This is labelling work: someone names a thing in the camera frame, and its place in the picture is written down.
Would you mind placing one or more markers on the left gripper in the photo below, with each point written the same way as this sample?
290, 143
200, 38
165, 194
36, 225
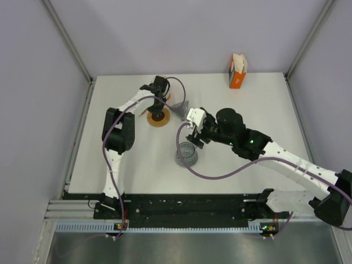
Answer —
156, 111

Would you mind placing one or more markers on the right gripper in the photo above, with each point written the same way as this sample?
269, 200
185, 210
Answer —
201, 136

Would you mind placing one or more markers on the grey glass server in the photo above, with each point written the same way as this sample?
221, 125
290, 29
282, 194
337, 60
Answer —
188, 152

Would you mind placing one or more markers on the grey ribbed glass dripper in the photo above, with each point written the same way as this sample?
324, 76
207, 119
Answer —
180, 109

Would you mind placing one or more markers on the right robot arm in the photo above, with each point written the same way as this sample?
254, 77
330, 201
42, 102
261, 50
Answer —
326, 194

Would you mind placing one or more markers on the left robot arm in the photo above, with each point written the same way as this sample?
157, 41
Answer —
118, 135

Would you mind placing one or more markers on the orange filter box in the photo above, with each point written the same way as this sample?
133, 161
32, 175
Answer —
236, 79

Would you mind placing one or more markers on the paper coffee filters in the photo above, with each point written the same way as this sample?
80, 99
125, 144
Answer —
239, 63

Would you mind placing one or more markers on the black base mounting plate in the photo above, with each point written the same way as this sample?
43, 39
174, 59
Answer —
187, 210

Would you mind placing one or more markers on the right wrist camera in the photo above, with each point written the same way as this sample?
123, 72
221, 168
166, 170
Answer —
195, 118

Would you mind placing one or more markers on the left aluminium corner post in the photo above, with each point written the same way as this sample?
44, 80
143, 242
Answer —
67, 40

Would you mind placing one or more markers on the aluminium corner post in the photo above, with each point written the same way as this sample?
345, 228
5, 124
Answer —
313, 33
67, 40

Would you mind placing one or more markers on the slotted cable duct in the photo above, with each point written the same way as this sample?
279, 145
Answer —
110, 227

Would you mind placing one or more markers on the right aluminium corner post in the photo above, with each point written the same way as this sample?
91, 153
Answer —
313, 33

